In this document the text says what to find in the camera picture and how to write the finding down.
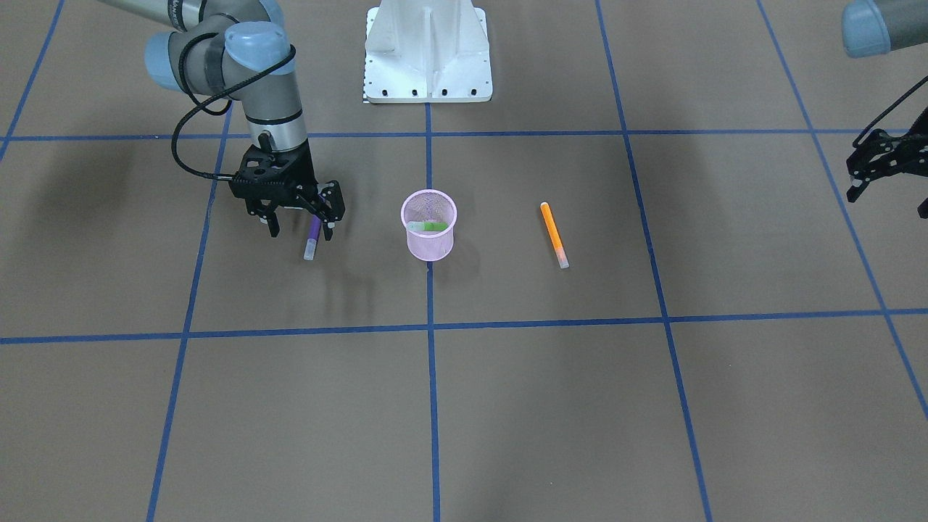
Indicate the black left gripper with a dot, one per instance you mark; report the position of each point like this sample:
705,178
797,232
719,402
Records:
886,161

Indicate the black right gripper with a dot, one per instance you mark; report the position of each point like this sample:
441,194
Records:
303,172

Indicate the green highlighter pen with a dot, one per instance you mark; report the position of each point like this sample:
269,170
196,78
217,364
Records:
426,226

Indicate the orange highlighter pen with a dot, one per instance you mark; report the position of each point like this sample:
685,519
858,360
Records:
554,235

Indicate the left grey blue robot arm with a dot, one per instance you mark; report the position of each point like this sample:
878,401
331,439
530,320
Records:
872,28

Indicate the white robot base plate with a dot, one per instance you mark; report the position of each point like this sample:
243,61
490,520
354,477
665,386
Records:
427,52

